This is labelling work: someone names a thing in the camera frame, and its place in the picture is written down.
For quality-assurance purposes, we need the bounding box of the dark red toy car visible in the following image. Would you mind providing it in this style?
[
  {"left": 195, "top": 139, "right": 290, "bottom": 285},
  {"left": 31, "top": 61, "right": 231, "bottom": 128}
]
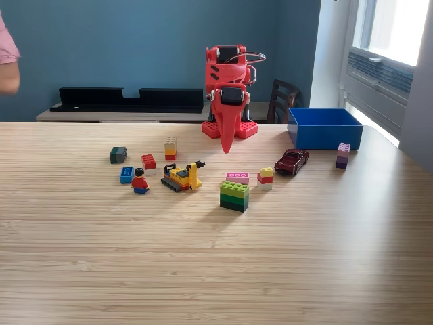
[{"left": 274, "top": 148, "right": 309, "bottom": 176}]

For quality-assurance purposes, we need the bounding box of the green brick stack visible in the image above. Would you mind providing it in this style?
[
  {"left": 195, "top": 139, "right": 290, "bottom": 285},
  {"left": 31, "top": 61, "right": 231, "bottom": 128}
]
[{"left": 219, "top": 180, "right": 250, "bottom": 213}]

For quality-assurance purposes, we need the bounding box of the pink purple brick stack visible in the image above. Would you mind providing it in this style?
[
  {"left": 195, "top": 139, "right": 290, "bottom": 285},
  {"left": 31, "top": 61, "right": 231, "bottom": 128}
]
[{"left": 335, "top": 142, "right": 351, "bottom": 169}]

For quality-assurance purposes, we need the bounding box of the blue brick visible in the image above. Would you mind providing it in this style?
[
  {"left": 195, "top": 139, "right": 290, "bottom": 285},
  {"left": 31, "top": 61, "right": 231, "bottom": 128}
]
[{"left": 119, "top": 166, "right": 135, "bottom": 185}]

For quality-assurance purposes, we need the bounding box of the blue plastic bin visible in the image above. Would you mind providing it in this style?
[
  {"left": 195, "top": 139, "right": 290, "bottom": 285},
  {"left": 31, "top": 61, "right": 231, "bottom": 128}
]
[{"left": 287, "top": 108, "right": 364, "bottom": 151}]

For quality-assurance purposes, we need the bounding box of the dark wooden chair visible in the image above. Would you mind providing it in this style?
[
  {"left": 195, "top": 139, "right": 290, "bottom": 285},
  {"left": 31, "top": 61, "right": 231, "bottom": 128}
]
[{"left": 266, "top": 79, "right": 301, "bottom": 125}]

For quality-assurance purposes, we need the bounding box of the pink flat brick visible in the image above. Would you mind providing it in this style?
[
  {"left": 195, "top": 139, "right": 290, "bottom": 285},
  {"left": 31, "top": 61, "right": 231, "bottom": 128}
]
[{"left": 225, "top": 172, "right": 250, "bottom": 186}]

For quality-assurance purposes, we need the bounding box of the tan yellow red brick stack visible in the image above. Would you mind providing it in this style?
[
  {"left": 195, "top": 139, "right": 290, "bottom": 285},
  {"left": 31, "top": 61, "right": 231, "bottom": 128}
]
[{"left": 164, "top": 136, "right": 178, "bottom": 161}]

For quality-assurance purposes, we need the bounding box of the yellow red white brick stack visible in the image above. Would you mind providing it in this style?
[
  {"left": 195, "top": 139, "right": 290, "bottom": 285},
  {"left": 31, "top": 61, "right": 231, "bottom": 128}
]
[{"left": 256, "top": 167, "right": 274, "bottom": 191}]

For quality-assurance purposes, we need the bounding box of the yellow toy digger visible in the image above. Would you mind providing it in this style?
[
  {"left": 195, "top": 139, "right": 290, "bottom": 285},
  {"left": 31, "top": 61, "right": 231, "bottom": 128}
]
[{"left": 160, "top": 160, "right": 206, "bottom": 194}]

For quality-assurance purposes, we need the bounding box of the toy figure red shirt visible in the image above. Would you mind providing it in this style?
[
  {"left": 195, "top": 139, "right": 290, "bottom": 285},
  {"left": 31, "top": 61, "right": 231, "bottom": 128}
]
[{"left": 131, "top": 167, "right": 152, "bottom": 195}]

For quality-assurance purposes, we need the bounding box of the dark green grey brick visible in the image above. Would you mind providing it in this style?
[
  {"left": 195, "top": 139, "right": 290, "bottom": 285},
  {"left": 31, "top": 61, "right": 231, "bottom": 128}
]
[{"left": 109, "top": 146, "right": 128, "bottom": 165}]

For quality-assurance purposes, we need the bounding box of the grey window vent unit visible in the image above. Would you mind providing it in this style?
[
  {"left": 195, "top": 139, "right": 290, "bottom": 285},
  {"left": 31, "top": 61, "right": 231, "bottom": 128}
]
[{"left": 341, "top": 47, "right": 415, "bottom": 136}]

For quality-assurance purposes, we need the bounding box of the window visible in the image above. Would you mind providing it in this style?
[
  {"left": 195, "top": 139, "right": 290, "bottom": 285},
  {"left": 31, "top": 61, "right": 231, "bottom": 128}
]
[{"left": 351, "top": 0, "right": 430, "bottom": 67}]

